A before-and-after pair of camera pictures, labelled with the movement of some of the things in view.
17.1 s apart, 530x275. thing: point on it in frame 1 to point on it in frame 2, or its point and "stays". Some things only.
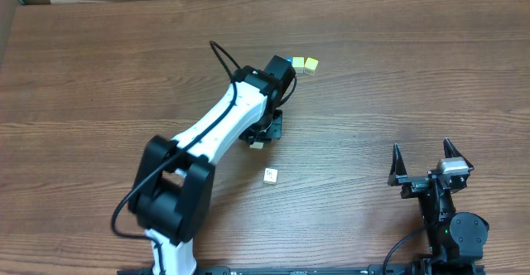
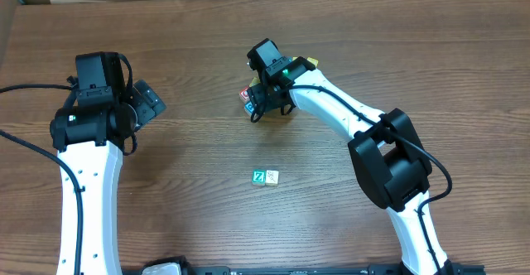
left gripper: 249,134 to 145,101
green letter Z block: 257,145 to 258,177
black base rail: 404,268 stays
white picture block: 271,176 stays
